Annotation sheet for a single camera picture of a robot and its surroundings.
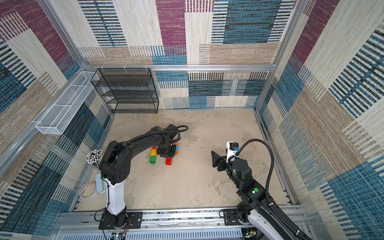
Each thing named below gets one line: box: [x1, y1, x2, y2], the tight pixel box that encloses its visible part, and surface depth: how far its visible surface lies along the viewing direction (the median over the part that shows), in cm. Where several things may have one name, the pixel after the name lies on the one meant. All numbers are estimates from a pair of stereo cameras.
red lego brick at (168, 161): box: [165, 157, 173, 166], surface depth 92 cm
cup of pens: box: [86, 149, 104, 166], surface depth 77 cm
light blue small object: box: [95, 173, 106, 193], surface depth 83 cm
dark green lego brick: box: [149, 155, 157, 164], surface depth 96 cm
